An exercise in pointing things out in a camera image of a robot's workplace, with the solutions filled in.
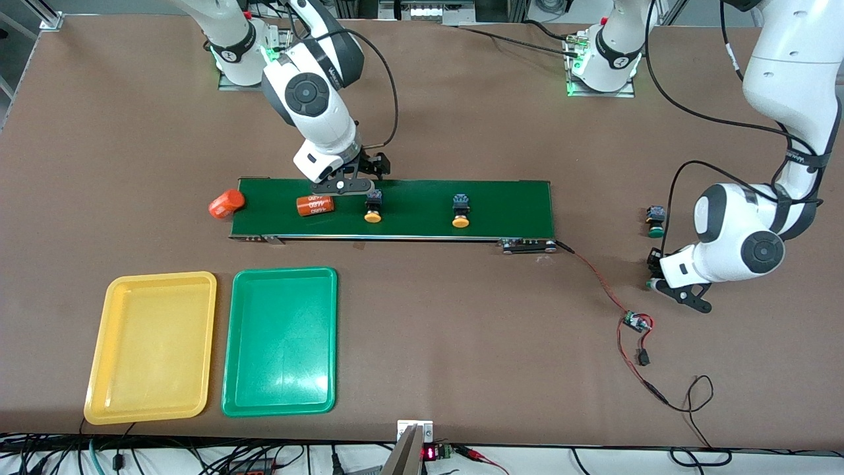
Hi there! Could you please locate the yellow plastic tray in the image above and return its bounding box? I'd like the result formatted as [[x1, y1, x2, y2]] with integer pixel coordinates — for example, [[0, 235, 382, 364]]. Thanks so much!
[[84, 271, 218, 425]]

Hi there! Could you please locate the red clip lead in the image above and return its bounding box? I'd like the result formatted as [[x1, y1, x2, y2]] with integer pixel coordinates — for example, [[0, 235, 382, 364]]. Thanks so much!
[[455, 445, 510, 475]]

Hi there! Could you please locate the grey metal camera post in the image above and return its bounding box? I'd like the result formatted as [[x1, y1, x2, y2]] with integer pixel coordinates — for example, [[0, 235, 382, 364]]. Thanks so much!
[[380, 424, 426, 475]]

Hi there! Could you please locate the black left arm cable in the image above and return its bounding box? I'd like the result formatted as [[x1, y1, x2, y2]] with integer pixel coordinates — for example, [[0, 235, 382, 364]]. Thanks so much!
[[645, 0, 825, 255]]

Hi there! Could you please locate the red and black wire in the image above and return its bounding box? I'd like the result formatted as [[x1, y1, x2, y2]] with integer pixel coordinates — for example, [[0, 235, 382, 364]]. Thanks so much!
[[556, 240, 670, 404]]

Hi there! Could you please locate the black cable bundle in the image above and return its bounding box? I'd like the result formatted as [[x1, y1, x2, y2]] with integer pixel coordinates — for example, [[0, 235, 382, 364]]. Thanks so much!
[[0, 432, 396, 475]]

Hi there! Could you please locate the black cable on table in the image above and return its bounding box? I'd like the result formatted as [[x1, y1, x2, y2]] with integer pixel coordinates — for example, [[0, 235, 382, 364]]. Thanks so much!
[[455, 25, 581, 57]]

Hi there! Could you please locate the aluminium frame profile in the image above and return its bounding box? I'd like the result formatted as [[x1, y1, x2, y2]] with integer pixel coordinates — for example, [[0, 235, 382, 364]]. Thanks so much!
[[33, 0, 65, 31]]

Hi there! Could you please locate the thin black cable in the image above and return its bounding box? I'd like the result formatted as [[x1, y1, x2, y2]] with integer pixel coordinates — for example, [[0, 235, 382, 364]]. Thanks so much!
[[663, 375, 734, 467]]

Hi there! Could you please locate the small metal bracket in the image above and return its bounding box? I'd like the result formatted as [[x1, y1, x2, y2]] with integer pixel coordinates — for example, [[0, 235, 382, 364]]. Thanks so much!
[[397, 420, 435, 444]]

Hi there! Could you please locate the green plastic tray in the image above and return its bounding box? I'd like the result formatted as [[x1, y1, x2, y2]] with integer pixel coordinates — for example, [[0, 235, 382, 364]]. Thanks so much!
[[221, 267, 338, 418]]

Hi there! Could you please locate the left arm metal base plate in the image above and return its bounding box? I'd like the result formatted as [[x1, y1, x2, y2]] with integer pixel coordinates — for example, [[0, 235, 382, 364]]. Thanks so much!
[[566, 33, 637, 98]]

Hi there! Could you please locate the green conveyor belt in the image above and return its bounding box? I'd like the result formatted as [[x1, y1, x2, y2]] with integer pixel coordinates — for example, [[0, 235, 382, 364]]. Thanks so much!
[[229, 177, 558, 255]]

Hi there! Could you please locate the orange cylindrical battery cell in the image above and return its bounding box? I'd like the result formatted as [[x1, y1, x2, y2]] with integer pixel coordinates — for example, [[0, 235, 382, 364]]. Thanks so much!
[[296, 195, 335, 218], [208, 189, 246, 220]]

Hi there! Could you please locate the white power strip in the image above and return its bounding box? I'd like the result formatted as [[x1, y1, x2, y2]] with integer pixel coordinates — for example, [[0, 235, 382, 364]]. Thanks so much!
[[379, 0, 477, 26]]

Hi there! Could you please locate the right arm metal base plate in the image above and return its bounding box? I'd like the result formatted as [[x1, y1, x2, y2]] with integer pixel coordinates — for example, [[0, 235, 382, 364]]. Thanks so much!
[[218, 18, 292, 92]]

